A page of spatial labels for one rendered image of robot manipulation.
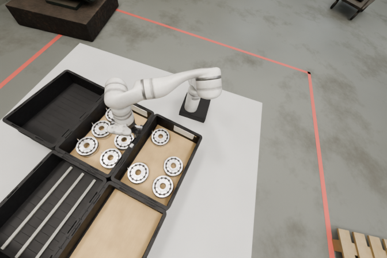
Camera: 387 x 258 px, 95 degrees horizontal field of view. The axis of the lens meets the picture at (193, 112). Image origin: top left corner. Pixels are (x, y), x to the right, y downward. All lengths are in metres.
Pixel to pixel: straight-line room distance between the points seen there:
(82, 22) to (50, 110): 1.76
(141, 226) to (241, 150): 0.75
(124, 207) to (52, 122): 0.61
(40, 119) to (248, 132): 1.29
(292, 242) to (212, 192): 1.19
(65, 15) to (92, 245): 2.61
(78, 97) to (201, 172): 0.88
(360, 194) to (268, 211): 1.15
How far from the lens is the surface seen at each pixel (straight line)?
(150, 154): 1.03
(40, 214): 1.10
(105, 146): 1.08
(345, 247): 2.39
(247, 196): 1.23
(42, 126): 1.26
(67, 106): 1.27
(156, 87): 0.59
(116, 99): 0.59
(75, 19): 2.93
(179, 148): 1.04
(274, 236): 2.10
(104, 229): 1.00
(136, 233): 0.98
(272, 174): 2.20
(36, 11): 3.18
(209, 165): 1.18
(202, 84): 0.60
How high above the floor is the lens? 1.81
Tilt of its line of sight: 58 degrees down
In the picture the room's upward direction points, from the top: 18 degrees clockwise
